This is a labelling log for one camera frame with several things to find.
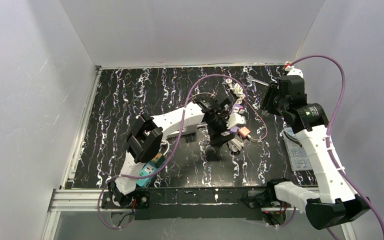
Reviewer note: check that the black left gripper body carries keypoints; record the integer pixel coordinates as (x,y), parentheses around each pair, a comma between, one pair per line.
(219,133)

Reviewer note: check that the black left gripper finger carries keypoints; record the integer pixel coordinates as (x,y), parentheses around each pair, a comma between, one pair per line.
(217,134)
(217,140)

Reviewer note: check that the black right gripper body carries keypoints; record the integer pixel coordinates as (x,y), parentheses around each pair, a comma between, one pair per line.
(272,100)

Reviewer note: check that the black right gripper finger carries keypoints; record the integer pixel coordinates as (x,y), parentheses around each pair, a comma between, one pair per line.
(273,91)
(267,105)

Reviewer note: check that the green dragon socket cube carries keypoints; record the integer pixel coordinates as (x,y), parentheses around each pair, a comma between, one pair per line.
(158,160)

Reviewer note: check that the teal power strip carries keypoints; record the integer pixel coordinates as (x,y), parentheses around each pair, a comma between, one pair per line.
(148,169)

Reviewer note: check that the purple power strip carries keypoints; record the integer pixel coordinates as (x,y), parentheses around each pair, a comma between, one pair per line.
(233,130)

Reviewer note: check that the white power strip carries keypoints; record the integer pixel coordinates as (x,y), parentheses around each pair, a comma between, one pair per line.
(192,129)

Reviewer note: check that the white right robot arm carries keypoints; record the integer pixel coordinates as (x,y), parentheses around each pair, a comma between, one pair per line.
(336,202)

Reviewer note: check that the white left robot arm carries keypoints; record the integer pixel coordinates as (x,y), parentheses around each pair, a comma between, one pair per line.
(145,138)

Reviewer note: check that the silver wrench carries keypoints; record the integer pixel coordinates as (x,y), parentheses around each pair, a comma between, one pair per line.
(252,79)

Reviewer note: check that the clear plastic parts box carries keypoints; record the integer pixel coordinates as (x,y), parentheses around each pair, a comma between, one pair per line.
(297,156)

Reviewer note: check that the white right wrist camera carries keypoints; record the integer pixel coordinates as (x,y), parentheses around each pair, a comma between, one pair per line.
(291,70)

